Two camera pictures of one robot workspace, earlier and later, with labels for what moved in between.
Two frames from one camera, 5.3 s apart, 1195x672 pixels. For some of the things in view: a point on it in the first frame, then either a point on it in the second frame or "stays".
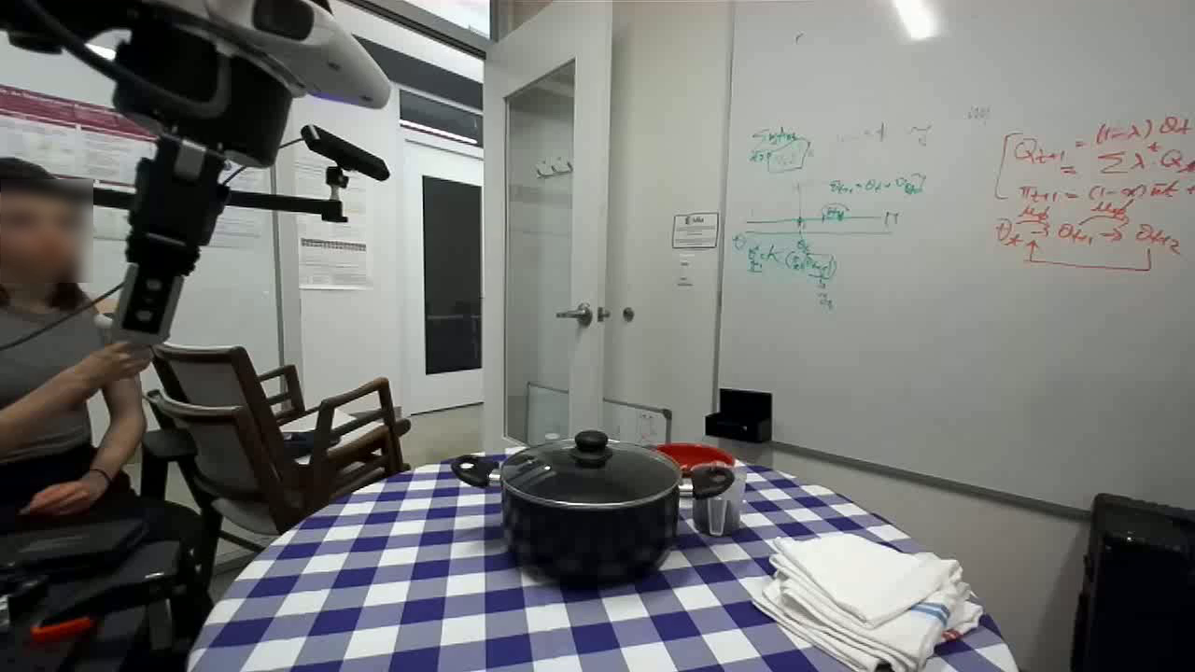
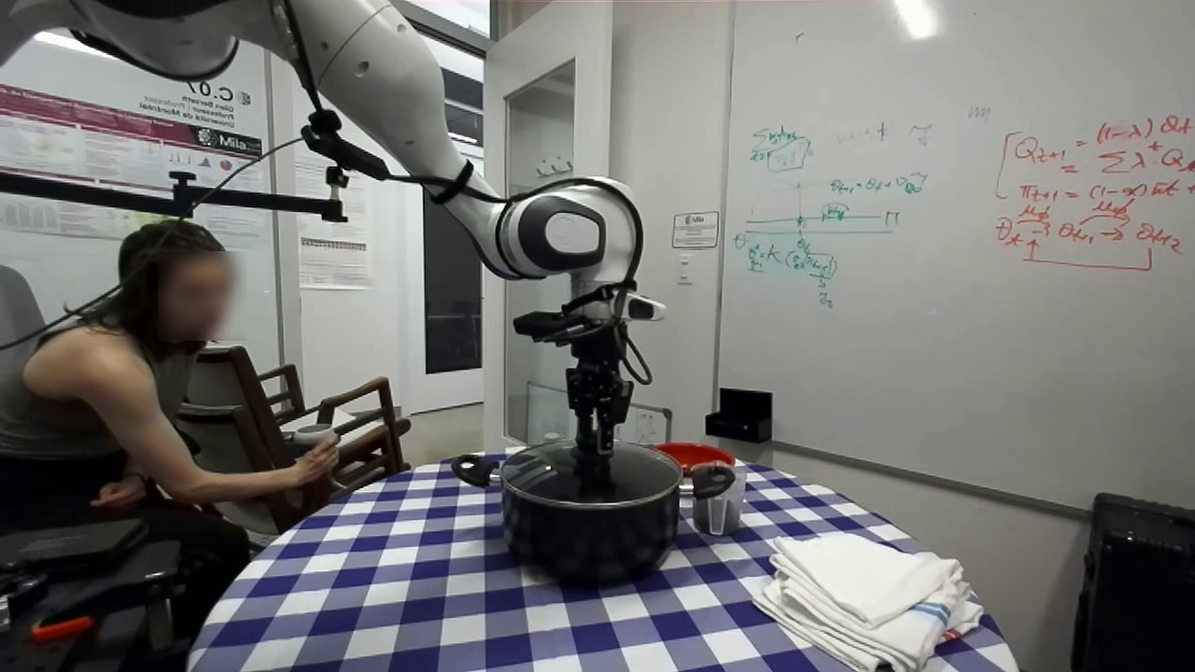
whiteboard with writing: x=960 y=240 stays
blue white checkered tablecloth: x=410 y=570 stays
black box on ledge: x=742 y=414 stays
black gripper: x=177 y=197 to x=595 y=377
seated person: x=70 y=381 to x=90 y=391
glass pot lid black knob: x=593 y=474 stays
